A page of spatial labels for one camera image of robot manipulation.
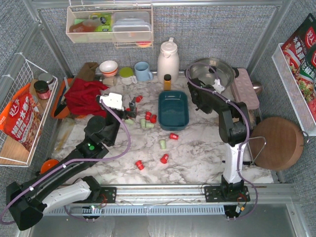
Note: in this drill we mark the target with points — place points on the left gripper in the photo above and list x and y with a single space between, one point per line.
126 114

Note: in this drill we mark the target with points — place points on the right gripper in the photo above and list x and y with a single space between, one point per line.
197 89

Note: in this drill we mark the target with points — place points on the green coffee capsule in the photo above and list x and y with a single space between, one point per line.
143 123
150 125
162 144
129 121

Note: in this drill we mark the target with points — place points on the teal storage basket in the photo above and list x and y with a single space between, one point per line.
173 110

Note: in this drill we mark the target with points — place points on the red coffee capsule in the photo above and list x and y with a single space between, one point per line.
139 165
139 98
173 136
164 159
148 115
153 119

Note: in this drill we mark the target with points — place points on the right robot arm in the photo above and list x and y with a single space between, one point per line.
234 130

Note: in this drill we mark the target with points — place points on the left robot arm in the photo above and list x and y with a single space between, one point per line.
30 201

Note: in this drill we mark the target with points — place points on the green lidded cup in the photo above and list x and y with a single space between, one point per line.
127 76

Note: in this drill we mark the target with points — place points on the steel pot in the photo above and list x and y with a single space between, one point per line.
217 71

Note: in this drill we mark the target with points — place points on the blue mug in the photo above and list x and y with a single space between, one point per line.
143 72

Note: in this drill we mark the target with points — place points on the pink egg tray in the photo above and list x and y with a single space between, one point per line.
243 91

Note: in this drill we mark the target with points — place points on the orange juice bottle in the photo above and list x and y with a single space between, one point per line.
167 82

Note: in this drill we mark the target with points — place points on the white orange bowl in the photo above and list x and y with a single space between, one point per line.
108 68

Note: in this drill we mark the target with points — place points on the red cloth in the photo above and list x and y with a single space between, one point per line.
81 98

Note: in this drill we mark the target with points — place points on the olive brown cloth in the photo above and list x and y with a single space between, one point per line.
87 72

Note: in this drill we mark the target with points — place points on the white thermos jug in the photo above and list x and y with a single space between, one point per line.
168 61

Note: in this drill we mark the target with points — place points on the orange tray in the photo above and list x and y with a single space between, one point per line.
61 99

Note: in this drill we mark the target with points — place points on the black knife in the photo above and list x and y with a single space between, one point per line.
59 109

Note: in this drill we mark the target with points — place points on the clear plastic food box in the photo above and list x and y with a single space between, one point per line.
131 26

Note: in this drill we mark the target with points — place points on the round wooden board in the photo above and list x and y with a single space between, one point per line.
276 143

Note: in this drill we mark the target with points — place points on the metal lid jar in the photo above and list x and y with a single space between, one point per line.
48 78

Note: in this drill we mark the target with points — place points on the green drink bottle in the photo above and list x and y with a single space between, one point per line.
104 21

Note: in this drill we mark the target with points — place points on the dark lid jar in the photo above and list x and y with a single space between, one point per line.
42 90

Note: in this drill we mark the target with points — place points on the white mesh rack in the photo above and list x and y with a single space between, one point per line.
299 105

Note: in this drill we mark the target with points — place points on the orange mug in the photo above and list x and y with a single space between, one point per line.
47 165

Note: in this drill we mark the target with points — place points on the red seasoning packet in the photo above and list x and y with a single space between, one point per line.
300 54

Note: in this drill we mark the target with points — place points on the red snack bag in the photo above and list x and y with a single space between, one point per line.
19 119

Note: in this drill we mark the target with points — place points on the clear wall shelf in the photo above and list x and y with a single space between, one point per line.
80 29

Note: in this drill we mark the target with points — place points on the white wire basket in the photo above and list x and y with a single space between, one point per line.
12 153

